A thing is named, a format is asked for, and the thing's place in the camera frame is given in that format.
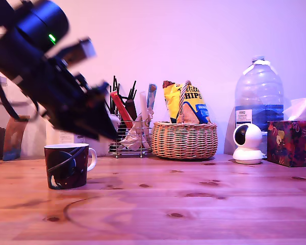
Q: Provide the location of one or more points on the white carton box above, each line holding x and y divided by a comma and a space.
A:
71, 139

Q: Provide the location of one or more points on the red sachet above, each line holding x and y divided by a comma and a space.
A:
121, 108

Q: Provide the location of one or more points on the dark brown stick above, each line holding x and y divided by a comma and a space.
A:
130, 108

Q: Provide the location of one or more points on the black straw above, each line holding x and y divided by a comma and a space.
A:
118, 88
133, 88
114, 86

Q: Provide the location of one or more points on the crumpled clear wrapper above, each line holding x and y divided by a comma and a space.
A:
132, 137

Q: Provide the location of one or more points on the dark planet print mug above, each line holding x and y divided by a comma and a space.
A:
66, 168

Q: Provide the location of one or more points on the white wrapped straw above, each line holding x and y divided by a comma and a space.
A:
143, 104

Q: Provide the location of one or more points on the orange brown pouch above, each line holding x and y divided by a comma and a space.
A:
14, 137

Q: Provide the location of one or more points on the blue white sachet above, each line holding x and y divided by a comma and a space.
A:
151, 94

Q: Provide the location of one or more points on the wicker basket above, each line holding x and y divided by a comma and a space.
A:
183, 140

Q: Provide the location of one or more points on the yellow tortilla chips bag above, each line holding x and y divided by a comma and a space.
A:
193, 102

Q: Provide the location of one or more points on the large clear water bottle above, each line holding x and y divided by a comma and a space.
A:
257, 89

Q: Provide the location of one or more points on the floral tissue box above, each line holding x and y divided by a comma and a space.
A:
293, 143

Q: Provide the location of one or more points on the white tissue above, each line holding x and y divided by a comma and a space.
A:
299, 108

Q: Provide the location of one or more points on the small white round camera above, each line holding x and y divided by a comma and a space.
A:
247, 153

